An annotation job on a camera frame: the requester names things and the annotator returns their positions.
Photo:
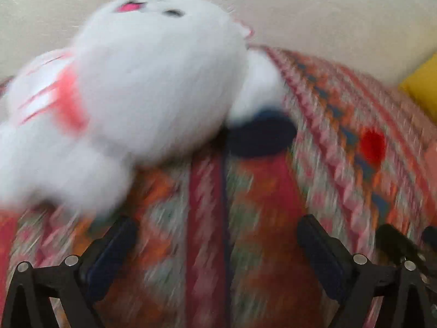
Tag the white plush toy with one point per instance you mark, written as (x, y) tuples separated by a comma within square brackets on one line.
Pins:
[(153, 82)]

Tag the dark round plush pad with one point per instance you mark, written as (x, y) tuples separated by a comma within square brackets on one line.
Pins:
[(261, 136)]

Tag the yellow cushion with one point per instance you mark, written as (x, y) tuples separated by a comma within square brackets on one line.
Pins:
[(423, 85)]

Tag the patterned red blanket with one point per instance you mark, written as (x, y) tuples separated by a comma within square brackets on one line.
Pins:
[(259, 246)]

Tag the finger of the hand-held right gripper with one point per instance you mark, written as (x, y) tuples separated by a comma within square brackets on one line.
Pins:
[(392, 241)]

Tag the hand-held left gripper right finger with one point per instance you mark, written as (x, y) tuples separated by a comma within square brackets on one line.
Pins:
[(321, 263)]

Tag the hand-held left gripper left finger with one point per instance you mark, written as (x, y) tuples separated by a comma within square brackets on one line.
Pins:
[(109, 263)]

